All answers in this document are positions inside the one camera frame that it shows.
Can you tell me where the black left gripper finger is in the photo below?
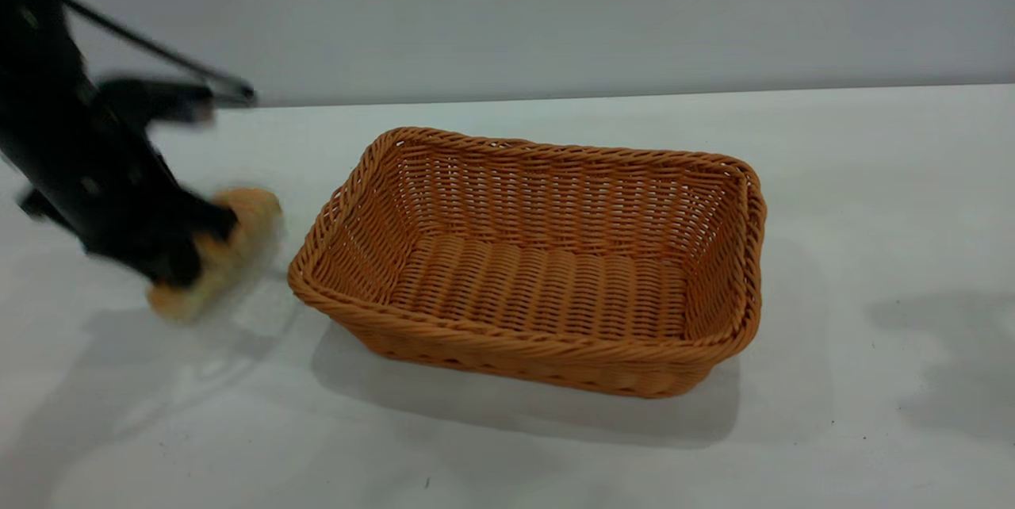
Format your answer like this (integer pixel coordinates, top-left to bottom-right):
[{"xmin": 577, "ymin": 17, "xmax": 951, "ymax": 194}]
[
  {"xmin": 184, "ymin": 200, "xmax": 239, "ymax": 244},
  {"xmin": 147, "ymin": 242, "xmax": 204, "ymax": 289}
]

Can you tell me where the striped long bread roll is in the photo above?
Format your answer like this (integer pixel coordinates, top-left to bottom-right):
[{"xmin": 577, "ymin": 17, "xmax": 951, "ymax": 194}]
[{"xmin": 147, "ymin": 188, "xmax": 284, "ymax": 324}]

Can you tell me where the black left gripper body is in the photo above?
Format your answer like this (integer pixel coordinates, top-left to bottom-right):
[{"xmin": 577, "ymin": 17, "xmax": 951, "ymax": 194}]
[{"xmin": 16, "ymin": 87, "xmax": 201, "ymax": 260}]

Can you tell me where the black thin cable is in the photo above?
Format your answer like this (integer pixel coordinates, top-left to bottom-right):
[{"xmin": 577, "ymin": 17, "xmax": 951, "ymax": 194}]
[{"xmin": 6, "ymin": 0, "xmax": 258, "ymax": 107}]

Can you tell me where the orange woven wicker basket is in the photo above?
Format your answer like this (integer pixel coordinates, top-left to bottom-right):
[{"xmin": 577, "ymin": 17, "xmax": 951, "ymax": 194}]
[{"xmin": 287, "ymin": 126, "xmax": 768, "ymax": 400}]

